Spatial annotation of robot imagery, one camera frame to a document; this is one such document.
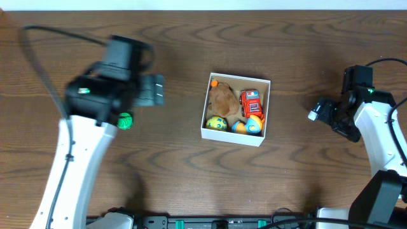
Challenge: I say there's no green round toy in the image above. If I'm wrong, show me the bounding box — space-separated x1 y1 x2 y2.
116 113 134 130

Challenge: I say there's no brown plush toy with carrot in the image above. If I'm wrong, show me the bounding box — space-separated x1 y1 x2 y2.
208 80 240 118

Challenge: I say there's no yellow ball with blue letters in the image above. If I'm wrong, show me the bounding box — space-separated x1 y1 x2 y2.
205 116 228 132

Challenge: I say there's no blue and yellow duck toy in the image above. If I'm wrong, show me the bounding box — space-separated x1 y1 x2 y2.
231 114 265 135

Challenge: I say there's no red toy fire truck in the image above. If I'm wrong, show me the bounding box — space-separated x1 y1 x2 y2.
239 89 264 119

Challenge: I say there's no white cardboard box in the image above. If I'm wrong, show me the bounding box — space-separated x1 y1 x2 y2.
200 73 271 147

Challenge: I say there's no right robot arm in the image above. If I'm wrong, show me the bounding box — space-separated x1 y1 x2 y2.
308 64 406 228

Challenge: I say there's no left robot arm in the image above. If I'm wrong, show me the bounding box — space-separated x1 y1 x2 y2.
31 36 163 228

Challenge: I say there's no black rail with green clips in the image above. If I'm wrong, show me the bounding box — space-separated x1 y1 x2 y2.
85 206 315 229

